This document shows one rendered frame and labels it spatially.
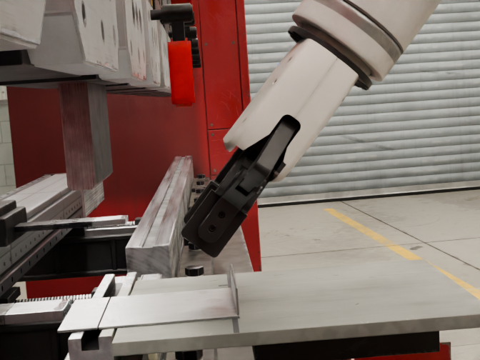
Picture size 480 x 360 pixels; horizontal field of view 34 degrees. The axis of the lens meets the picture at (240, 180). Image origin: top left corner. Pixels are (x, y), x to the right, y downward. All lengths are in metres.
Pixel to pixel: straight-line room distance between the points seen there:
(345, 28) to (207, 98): 2.21
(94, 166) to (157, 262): 0.50
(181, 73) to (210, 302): 0.24
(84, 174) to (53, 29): 0.26
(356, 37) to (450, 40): 8.08
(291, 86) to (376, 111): 7.81
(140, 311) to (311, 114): 0.20
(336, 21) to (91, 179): 0.20
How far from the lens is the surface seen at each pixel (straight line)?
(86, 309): 0.62
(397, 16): 0.57
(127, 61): 0.51
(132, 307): 0.61
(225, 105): 2.75
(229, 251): 1.45
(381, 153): 8.37
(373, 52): 0.56
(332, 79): 0.55
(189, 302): 0.61
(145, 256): 1.05
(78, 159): 0.56
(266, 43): 8.11
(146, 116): 2.76
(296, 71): 0.54
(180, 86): 0.74
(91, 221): 1.07
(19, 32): 0.21
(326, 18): 0.56
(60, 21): 0.31
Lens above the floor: 1.16
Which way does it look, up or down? 6 degrees down
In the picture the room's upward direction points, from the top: 4 degrees counter-clockwise
